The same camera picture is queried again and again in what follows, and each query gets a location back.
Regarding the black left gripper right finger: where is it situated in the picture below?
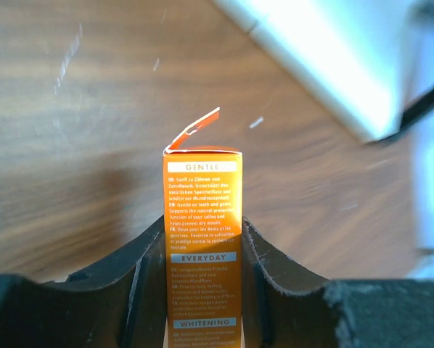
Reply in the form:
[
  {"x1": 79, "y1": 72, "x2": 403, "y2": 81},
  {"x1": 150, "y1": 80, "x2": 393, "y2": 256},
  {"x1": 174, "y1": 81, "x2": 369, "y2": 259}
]
[{"x1": 242, "y1": 220, "x2": 434, "y2": 347}]

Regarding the orange Curaprox box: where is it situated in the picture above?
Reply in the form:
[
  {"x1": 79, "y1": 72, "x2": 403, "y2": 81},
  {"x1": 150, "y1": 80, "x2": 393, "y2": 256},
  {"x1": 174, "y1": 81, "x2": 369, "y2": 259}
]
[{"x1": 163, "y1": 108, "x2": 242, "y2": 347}]

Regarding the cream three tier shelf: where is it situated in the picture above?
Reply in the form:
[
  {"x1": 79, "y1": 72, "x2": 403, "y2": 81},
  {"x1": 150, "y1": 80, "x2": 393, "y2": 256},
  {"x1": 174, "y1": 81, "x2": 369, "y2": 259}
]
[{"x1": 216, "y1": 1, "x2": 434, "y2": 143}]

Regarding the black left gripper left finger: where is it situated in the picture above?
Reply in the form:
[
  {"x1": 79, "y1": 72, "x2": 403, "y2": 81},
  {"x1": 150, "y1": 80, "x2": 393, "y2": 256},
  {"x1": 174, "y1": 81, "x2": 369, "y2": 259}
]
[{"x1": 0, "y1": 218, "x2": 166, "y2": 347}]

